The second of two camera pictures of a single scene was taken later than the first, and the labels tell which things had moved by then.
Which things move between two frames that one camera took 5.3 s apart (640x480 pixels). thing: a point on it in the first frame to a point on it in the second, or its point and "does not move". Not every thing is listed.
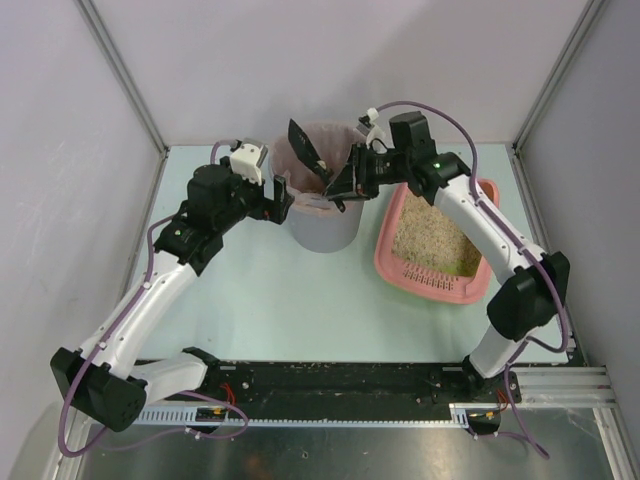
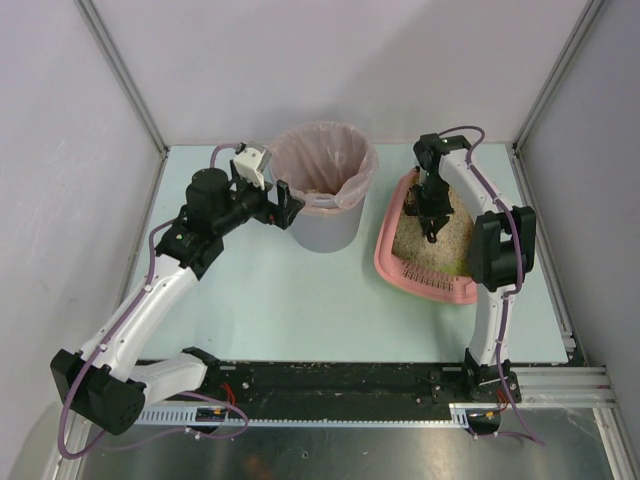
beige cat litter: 426,237 does not move
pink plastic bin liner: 334,144 does not move
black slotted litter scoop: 308,154 to 412,203
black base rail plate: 341,386 does not move
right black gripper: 355,173 to 430,218
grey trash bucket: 328,232 does not move
